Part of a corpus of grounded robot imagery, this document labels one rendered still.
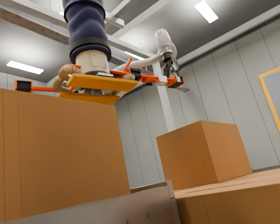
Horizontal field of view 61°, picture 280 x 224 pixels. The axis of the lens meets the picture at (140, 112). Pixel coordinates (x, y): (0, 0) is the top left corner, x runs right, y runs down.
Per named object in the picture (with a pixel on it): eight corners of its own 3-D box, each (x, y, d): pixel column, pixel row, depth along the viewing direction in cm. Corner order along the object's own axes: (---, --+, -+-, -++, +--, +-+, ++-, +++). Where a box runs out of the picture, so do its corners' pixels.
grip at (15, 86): (15, 87, 122) (15, 79, 123) (13, 94, 128) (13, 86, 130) (33, 89, 126) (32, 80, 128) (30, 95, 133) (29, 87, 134)
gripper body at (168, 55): (159, 58, 168) (162, 69, 165) (166, 51, 161) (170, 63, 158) (167, 59, 172) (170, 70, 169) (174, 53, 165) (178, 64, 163)
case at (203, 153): (218, 182, 142) (200, 119, 154) (167, 191, 167) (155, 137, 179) (253, 173, 185) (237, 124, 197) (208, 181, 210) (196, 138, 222)
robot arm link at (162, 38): (170, 42, 162) (175, 50, 173) (164, 23, 167) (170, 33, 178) (155, 48, 166) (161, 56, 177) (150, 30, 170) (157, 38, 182)
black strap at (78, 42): (78, 39, 113) (77, 32, 115) (63, 64, 131) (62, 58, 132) (118, 47, 127) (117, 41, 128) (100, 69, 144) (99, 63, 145)
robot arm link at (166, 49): (164, 44, 162) (166, 51, 160) (174, 46, 167) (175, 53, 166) (156, 51, 169) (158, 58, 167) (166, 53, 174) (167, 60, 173)
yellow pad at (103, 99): (60, 94, 115) (59, 85, 117) (54, 102, 123) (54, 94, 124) (120, 98, 135) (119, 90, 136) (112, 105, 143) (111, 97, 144)
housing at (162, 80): (159, 81, 147) (158, 74, 148) (153, 86, 152) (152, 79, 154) (168, 82, 151) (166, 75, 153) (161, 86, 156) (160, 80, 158)
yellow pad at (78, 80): (73, 76, 101) (72, 66, 102) (66, 86, 108) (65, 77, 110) (138, 83, 121) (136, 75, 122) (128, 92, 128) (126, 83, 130)
